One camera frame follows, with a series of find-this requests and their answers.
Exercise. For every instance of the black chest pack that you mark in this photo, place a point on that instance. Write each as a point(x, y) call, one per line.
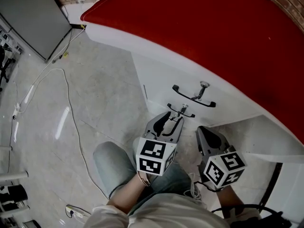
point(259, 220)

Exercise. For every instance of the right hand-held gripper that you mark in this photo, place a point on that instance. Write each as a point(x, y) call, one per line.
point(225, 167)

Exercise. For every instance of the white drawer cabinet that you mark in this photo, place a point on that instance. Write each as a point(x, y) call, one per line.
point(213, 32)

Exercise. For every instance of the person's left forearm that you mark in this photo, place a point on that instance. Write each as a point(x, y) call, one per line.
point(128, 193)

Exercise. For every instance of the person's blue jeans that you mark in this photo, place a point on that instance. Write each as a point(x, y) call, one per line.
point(111, 165)

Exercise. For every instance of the person's white shirt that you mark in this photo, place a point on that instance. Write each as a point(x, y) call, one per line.
point(171, 215)

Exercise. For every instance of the black drawer key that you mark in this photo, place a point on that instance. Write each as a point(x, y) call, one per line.
point(202, 89)
point(181, 109)

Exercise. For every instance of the white power strip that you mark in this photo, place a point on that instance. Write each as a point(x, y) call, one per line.
point(17, 109)
point(75, 212)

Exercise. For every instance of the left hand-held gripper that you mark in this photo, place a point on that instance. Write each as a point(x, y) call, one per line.
point(152, 151)

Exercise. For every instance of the grey metal cabinet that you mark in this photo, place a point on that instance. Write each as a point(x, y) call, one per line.
point(31, 20)

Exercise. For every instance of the white shelf unit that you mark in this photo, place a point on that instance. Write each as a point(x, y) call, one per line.
point(10, 37)

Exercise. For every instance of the person's right forearm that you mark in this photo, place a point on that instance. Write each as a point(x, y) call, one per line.
point(229, 198)

